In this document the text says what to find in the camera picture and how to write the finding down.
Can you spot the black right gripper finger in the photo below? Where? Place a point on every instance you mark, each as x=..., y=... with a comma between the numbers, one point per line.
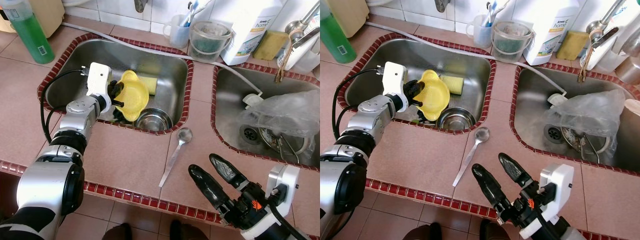
x=492, y=189
x=515, y=170
x=210, y=189
x=227, y=171

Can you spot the yellow plastic bowl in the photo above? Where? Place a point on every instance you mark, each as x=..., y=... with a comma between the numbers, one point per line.
x=434, y=97
x=134, y=97

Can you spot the stainless steel spoon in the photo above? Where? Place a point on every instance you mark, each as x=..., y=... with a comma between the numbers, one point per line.
x=481, y=134
x=184, y=135

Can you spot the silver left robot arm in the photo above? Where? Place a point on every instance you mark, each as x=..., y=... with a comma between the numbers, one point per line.
x=345, y=185
x=50, y=185

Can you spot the bright yellow sponge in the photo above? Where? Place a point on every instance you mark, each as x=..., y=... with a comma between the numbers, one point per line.
x=151, y=85
x=454, y=84

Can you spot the steel sink drain strainer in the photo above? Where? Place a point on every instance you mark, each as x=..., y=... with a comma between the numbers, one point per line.
x=249, y=134
x=553, y=133

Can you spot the stainless steel sink basin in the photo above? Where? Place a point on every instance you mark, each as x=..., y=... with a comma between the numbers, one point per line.
x=230, y=95
x=75, y=55
x=390, y=55
x=530, y=100

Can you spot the clear crumpled plastic bag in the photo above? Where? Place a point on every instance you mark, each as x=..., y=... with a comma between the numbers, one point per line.
x=285, y=112
x=585, y=112

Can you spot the clear plastic toothbrush cup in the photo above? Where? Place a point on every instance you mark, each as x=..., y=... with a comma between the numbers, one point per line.
x=177, y=35
x=481, y=35

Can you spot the green dish soap bottle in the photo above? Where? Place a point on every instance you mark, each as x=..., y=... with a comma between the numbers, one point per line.
x=337, y=37
x=32, y=37

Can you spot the beige water filter appliance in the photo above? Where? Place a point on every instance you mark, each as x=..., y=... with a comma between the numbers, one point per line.
x=352, y=15
x=50, y=17

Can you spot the clear plastic bucket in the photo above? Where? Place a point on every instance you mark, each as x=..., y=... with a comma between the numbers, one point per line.
x=510, y=45
x=210, y=45

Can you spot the white bottle green cap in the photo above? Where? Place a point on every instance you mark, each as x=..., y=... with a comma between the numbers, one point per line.
x=602, y=52
x=305, y=52

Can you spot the mustard yellow sponge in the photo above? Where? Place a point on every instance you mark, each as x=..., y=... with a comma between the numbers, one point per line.
x=270, y=46
x=572, y=46

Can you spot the cream plastic spatula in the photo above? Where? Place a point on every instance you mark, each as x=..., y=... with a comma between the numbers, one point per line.
x=632, y=106

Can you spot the chrome gooseneck faucet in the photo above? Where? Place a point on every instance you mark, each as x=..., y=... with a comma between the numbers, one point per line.
x=295, y=27
x=595, y=27

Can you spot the clear plastic measuring cup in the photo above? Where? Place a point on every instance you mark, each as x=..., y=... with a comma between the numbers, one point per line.
x=607, y=62

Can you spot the white detergent bottle yellow cap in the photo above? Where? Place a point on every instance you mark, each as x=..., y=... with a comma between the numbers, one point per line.
x=550, y=30
x=250, y=30

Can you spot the small stainless steel cup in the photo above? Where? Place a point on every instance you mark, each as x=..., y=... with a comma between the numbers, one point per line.
x=630, y=70

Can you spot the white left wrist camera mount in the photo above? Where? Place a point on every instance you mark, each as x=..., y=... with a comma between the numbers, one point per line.
x=99, y=80
x=395, y=80

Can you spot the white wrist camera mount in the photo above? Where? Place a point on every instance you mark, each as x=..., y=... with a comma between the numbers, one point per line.
x=395, y=80
x=99, y=80
x=285, y=180
x=557, y=180

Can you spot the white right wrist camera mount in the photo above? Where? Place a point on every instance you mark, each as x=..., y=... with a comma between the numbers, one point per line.
x=557, y=180
x=285, y=180

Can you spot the chrome wall tap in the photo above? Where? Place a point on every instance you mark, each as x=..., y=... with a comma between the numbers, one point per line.
x=442, y=5
x=141, y=5

